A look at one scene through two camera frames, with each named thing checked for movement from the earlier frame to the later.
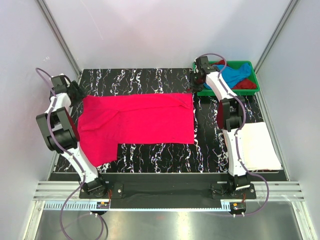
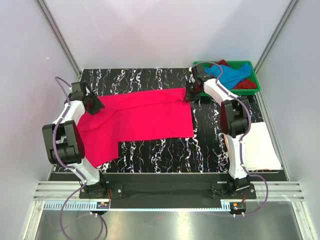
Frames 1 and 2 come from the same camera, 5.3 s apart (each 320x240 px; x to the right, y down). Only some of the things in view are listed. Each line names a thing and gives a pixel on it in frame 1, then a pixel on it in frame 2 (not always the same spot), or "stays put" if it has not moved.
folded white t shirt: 259,151 stays put
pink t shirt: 105,121 stays put
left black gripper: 80,94 to 98,106
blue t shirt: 230,75 stays put
